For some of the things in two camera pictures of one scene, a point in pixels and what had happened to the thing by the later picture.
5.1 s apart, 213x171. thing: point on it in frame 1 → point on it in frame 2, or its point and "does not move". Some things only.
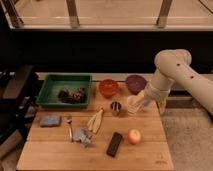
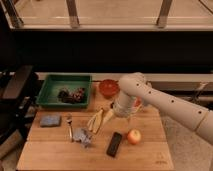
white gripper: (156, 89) → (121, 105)
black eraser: (113, 145) does not move
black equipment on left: (18, 103) does not move
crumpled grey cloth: (83, 136) does not move
